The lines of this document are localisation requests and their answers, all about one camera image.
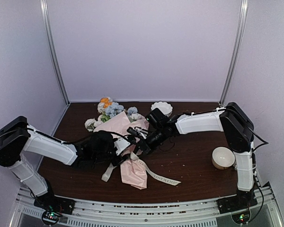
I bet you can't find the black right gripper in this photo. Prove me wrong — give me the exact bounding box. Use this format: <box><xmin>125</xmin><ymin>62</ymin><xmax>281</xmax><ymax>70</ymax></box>
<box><xmin>131</xmin><ymin>127</ymin><xmax>167</xmax><ymax>158</ymax></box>

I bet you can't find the beige printed ribbon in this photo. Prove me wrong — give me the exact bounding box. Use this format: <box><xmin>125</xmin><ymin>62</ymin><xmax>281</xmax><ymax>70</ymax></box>
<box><xmin>101</xmin><ymin>151</ymin><xmax>182</xmax><ymax>186</ymax></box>

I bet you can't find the pink wrapping paper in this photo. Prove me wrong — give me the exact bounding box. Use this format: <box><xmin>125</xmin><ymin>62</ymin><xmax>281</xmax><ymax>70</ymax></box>
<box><xmin>94</xmin><ymin>111</ymin><xmax>149</xmax><ymax>189</ymax></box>

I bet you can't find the fake flower bouquet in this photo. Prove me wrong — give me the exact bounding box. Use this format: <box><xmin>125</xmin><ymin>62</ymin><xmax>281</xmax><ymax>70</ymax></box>
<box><xmin>84</xmin><ymin>97</ymin><xmax>142</xmax><ymax>131</ymax></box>

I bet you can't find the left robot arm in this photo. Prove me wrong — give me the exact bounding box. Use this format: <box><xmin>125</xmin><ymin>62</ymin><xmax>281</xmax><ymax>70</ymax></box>
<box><xmin>0</xmin><ymin>116</ymin><xmax>132</xmax><ymax>210</ymax></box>

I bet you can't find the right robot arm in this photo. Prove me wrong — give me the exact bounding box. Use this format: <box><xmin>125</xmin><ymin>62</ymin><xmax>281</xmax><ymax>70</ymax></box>
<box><xmin>142</xmin><ymin>102</ymin><xmax>256</xmax><ymax>209</ymax></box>

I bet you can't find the white scalloped dish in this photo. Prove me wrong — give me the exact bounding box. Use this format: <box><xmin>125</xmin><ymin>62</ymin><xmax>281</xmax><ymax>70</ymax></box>
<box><xmin>151</xmin><ymin>101</ymin><xmax>173</xmax><ymax>117</ymax></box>

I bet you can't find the white round bowl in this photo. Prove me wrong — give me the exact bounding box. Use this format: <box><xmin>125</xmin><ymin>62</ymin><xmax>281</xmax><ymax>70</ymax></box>
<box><xmin>212</xmin><ymin>147</ymin><xmax>235</xmax><ymax>170</ymax></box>

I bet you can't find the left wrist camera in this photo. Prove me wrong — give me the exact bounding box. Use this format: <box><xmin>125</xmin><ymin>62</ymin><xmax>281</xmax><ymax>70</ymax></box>
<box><xmin>114</xmin><ymin>138</ymin><xmax>134</xmax><ymax>156</ymax></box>

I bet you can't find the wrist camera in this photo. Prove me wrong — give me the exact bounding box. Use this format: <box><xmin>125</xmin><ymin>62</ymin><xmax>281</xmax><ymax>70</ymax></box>
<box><xmin>114</xmin><ymin>138</ymin><xmax>134</xmax><ymax>156</ymax></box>
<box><xmin>127</xmin><ymin>127</ymin><xmax>148</xmax><ymax>140</ymax></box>

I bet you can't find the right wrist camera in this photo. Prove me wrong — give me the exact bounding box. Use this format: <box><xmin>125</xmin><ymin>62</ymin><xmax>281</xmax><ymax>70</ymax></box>
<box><xmin>127</xmin><ymin>127</ymin><xmax>148</xmax><ymax>140</ymax></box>

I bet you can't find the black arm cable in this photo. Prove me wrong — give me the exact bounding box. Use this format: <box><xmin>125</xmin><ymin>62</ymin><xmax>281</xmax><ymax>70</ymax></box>
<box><xmin>61</xmin><ymin>131</ymin><xmax>126</xmax><ymax>145</ymax></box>

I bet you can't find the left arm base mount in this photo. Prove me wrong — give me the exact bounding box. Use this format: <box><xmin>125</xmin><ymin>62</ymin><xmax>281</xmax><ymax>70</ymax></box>
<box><xmin>31</xmin><ymin>193</ymin><xmax>75</xmax><ymax>226</ymax></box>

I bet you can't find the aluminium front rail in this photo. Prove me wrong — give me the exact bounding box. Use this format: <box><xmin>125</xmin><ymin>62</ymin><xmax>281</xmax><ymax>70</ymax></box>
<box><xmin>14</xmin><ymin>185</ymin><xmax>281</xmax><ymax>227</ymax></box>

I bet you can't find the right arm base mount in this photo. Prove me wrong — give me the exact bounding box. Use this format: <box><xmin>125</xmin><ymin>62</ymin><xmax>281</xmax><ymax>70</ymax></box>
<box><xmin>217</xmin><ymin>196</ymin><xmax>257</xmax><ymax>225</ymax></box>

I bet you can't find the left aluminium corner post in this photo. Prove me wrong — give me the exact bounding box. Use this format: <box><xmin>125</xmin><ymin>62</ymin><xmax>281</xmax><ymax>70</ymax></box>
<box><xmin>40</xmin><ymin>0</ymin><xmax>70</xmax><ymax>105</ymax></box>

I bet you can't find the aluminium corner post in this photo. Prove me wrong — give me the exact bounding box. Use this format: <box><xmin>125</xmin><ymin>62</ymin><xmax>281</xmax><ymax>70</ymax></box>
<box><xmin>40</xmin><ymin>0</ymin><xmax>70</xmax><ymax>105</ymax></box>
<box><xmin>219</xmin><ymin>0</ymin><xmax>249</xmax><ymax>106</ymax></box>

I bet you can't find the right aluminium corner post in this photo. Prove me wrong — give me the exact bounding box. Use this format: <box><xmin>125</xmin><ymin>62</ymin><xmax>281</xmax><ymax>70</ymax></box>
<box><xmin>219</xmin><ymin>0</ymin><xmax>249</xmax><ymax>106</ymax></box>

